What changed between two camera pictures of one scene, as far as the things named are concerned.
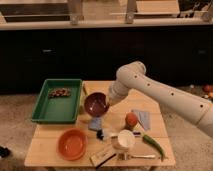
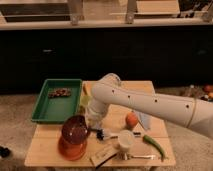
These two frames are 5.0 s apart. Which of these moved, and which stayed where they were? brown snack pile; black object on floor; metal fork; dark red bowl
Moved: dark red bowl
Stayed: black object on floor; brown snack pile; metal fork
